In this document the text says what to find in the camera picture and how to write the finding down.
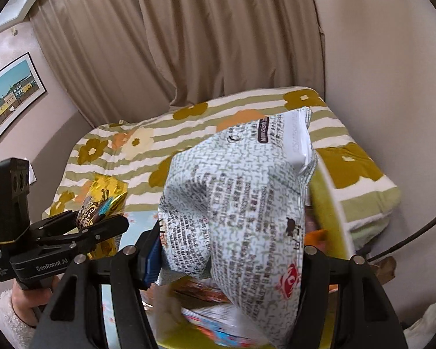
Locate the person's left hand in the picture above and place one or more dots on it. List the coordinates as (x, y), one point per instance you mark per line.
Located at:
(25, 305)

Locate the pale green quilt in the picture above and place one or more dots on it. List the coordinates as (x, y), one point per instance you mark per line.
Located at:
(370, 229)

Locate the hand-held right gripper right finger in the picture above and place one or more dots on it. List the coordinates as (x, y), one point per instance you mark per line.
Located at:
(312, 272)

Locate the red and white snack bag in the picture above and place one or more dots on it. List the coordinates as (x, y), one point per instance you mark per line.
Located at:
(221, 325)

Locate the white cloth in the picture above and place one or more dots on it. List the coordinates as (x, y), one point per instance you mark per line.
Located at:
(428, 318)

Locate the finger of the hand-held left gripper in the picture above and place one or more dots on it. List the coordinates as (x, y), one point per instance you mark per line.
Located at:
(94, 232)
(58, 220)

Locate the newspaper print snack bag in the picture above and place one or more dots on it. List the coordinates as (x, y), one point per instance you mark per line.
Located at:
(239, 207)

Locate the floral striped blanket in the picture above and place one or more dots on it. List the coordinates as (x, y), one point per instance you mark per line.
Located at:
(239, 105)

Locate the yellow cheese fries snack bag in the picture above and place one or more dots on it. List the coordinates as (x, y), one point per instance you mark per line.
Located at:
(203, 291)

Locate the gold foil snack packet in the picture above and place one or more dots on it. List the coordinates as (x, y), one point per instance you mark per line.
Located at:
(101, 196)

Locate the yellow-green cardboard box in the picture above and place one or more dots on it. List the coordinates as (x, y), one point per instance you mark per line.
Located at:
(327, 207)

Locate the framed wall picture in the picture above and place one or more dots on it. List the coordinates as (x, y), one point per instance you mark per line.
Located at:
(11, 94)

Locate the brown paper bag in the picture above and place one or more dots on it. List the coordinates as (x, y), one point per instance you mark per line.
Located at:
(383, 271)

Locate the beige curtain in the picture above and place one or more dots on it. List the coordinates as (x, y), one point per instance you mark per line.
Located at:
(167, 25)

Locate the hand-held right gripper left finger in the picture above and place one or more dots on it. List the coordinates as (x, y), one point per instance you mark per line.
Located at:
(150, 261)

